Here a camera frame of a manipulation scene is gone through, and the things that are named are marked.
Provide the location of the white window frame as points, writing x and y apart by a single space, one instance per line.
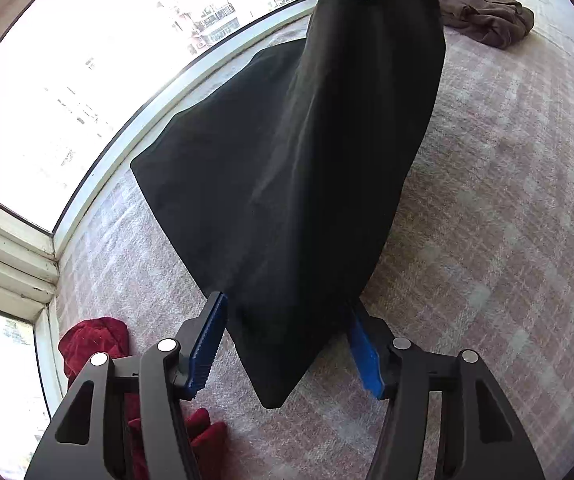
7 260

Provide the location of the brown folded garment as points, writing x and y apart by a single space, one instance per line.
487 20

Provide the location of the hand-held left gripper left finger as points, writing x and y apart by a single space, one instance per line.
209 345

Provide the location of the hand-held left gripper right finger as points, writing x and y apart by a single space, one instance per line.
367 360

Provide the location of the dark red garment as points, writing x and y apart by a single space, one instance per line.
92 335

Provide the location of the black T-shirt yellow print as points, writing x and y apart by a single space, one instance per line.
292 160

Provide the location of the pink plaid blanket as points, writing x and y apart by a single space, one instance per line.
492 210

